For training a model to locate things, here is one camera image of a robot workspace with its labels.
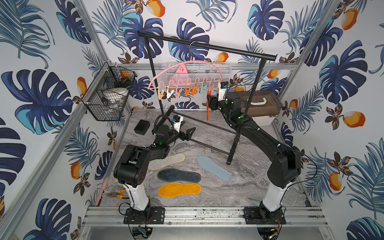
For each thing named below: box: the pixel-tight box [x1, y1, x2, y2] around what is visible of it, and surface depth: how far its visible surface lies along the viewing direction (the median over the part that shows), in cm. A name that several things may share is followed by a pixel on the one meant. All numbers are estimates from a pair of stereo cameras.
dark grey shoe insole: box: [157, 168, 202, 184], surface depth 90 cm
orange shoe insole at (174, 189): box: [158, 182, 202, 198], surface depth 85 cm
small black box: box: [134, 119, 151, 136], surface depth 109 cm
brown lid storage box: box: [239, 90, 283, 126], surface depth 100 cm
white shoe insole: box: [197, 155, 233, 182], surface depth 92 cm
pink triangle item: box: [175, 63, 188, 74], surface depth 90 cm
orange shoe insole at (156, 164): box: [148, 153, 186, 171], surface depth 94 cm
